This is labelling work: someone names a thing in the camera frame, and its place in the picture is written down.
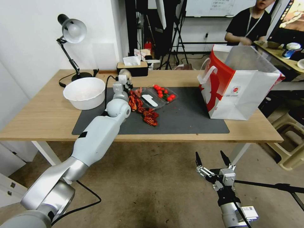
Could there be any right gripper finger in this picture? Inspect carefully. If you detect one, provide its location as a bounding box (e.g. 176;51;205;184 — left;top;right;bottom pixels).
195;152;224;191
220;150;236;171

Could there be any black wooden-lid tissue box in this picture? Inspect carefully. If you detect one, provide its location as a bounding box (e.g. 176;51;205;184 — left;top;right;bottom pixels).
117;61;149;77

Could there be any cardboard box with papers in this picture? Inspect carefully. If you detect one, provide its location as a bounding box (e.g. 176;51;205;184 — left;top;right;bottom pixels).
134;48;153;60

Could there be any clear disposable takeout box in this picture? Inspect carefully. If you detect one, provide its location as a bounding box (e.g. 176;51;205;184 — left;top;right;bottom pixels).
139;86;179;111

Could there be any red and white delivery bag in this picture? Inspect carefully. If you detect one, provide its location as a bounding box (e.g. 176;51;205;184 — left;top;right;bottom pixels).
197;44;286;120

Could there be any white tissue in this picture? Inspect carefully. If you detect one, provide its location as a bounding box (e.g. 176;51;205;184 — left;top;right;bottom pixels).
123;56;141;67

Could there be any white plastic bowl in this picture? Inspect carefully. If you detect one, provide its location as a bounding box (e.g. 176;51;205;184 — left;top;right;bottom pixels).
62;77;106;111

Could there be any dark grey desk mat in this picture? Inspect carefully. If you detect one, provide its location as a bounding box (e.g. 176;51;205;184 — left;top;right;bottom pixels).
72;86;230;135

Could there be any beige plastic stool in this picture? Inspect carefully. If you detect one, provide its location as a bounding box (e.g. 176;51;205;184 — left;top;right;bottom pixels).
259;111;304;170

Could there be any black and silver desk lamp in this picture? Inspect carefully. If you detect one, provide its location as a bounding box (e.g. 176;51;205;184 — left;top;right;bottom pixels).
56;14;93;82

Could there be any white photo umbrella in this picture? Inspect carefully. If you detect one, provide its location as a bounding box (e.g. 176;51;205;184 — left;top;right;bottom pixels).
155;0;167;30

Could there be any wooden table with white legs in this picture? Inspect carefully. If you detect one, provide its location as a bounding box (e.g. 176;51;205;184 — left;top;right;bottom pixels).
0;69;284;167

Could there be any whiteboard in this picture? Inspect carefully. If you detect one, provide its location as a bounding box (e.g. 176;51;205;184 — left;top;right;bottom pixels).
185;0;238;18

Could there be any light wooden side table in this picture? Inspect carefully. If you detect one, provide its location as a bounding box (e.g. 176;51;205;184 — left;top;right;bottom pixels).
253;40;304;74

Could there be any white and blue cup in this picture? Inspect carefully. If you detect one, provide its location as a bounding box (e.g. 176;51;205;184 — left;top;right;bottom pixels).
282;42;302;60

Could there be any person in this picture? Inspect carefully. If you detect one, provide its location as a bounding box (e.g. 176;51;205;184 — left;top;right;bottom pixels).
224;0;273;47

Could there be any white drawer cabinet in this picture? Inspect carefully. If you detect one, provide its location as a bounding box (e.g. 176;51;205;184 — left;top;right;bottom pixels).
0;140;39;207

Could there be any large display screen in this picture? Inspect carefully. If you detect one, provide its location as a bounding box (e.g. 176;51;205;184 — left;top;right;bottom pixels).
267;0;304;44

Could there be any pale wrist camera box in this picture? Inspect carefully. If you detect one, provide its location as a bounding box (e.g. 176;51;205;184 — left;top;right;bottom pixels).
219;168;236;187

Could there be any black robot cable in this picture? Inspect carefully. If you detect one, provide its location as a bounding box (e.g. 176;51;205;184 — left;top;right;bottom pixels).
231;186;250;228
50;180;102;226
102;75;119;117

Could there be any black lamp power cable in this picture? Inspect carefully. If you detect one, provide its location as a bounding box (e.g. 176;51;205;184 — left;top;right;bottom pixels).
58;69;100;87

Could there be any black camera tripod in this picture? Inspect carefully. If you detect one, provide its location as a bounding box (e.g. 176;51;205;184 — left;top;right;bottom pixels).
158;0;191;71

